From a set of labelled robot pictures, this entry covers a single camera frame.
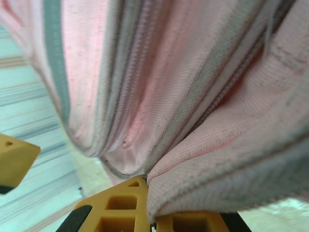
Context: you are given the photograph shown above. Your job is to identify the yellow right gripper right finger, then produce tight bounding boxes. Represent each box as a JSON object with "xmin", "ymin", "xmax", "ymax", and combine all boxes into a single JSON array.
[{"xmin": 155, "ymin": 210, "xmax": 252, "ymax": 232}]

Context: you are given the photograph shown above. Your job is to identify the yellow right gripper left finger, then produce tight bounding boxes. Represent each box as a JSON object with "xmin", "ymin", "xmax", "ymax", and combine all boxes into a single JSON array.
[{"xmin": 56, "ymin": 176, "xmax": 152, "ymax": 232}]

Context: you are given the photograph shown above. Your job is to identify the pink student backpack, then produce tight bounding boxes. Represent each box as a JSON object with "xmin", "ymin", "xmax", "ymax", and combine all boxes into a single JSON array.
[{"xmin": 0, "ymin": 0, "xmax": 309, "ymax": 224}]

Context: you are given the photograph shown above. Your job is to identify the aluminium enclosure side panel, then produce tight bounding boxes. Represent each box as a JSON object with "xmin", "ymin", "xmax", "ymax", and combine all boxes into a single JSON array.
[{"xmin": 0, "ymin": 23, "xmax": 82, "ymax": 232}]

